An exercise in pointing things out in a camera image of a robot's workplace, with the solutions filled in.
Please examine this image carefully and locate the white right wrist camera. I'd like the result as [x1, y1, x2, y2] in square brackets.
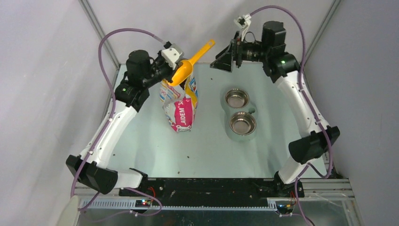
[234, 14, 251, 41]

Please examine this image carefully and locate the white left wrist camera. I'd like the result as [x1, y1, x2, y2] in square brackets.
[161, 44, 184, 70]

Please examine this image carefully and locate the yellow plastic scoop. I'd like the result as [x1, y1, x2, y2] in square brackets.
[168, 39, 215, 86]

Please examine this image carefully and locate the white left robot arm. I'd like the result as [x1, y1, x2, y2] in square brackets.
[66, 47, 182, 196]

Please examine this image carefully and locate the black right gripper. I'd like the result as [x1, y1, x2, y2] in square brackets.
[210, 31, 270, 73]

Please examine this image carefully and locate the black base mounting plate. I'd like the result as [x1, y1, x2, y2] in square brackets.
[138, 178, 305, 208]

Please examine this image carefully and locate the aluminium frame rail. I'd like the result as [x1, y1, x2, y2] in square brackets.
[72, 177, 356, 210]

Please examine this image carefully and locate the right circuit board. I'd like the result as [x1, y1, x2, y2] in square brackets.
[275, 204, 295, 216]

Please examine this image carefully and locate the small green object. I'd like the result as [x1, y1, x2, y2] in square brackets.
[248, 108, 256, 114]

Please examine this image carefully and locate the circuit board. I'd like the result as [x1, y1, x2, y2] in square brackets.
[275, 204, 295, 216]
[135, 199, 152, 208]

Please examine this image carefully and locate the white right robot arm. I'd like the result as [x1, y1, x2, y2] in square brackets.
[210, 19, 340, 197]

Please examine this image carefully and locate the steel bowl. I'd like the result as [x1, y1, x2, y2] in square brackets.
[224, 89, 249, 108]
[229, 112, 256, 136]

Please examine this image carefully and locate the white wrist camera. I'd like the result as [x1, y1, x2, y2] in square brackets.
[161, 44, 184, 70]
[234, 14, 251, 41]

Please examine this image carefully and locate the colourful pet food bag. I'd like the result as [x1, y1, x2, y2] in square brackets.
[160, 74, 198, 133]

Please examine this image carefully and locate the left circuit board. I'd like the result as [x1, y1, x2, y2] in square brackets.
[135, 199, 152, 208]

